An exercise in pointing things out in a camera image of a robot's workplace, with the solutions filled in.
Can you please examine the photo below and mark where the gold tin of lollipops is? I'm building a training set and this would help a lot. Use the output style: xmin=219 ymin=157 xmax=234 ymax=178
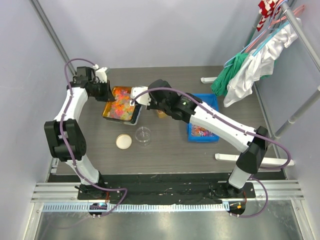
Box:
xmin=156 ymin=110 xmax=167 ymax=119

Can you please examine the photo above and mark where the green garment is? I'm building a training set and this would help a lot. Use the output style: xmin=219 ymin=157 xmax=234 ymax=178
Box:
xmin=210 ymin=52 xmax=249 ymax=97

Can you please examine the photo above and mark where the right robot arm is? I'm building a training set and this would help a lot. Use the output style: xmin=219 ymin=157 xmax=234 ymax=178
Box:
xmin=137 ymin=79 xmax=268 ymax=198

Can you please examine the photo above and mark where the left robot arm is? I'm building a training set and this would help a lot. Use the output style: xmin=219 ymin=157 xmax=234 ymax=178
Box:
xmin=44 ymin=65 xmax=115 ymax=200

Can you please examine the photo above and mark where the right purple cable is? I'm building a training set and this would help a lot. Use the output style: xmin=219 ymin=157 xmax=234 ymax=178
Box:
xmin=129 ymin=87 xmax=292 ymax=219

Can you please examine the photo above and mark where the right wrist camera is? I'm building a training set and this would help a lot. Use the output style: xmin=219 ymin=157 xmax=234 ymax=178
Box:
xmin=129 ymin=86 xmax=151 ymax=106

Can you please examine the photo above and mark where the gold tin of star candies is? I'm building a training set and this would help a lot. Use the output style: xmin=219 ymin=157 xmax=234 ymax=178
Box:
xmin=102 ymin=86 xmax=142 ymax=126

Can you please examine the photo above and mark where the white clothes rack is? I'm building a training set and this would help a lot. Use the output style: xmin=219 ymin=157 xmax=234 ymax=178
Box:
xmin=209 ymin=0 xmax=320 ymax=172

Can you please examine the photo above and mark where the clear plastic jar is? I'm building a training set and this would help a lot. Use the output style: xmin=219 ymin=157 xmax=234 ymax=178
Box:
xmin=135 ymin=126 xmax=151 ymax=146

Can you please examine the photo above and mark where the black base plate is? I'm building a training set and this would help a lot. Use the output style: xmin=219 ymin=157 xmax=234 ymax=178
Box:
xmin=47 ymin=173 xmax=286 ymax=201

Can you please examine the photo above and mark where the beige jar lid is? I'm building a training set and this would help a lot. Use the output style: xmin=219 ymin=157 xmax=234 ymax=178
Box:
xmin=115 ymin=133 xmax=132 ymax=150

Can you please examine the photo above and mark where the red white garment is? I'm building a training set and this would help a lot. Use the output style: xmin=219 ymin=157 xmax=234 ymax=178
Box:
xmin=256 ymin=0 xmax=284 ymax=32

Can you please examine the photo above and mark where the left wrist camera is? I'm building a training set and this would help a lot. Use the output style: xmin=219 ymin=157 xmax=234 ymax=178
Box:
xmin=92 ymin=64 xmax=110 ymax=83

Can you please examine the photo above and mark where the blue plastic bin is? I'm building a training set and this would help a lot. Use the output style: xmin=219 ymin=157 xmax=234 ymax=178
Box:
xmin=186 ymin=93 xmax=220 ymax=143

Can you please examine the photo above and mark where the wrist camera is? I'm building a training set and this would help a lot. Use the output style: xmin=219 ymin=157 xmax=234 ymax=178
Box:
xmin=129 ymin=86 xmax=151 ymax=106
xmin=92 ymin=64 xmax=110 ymax=83

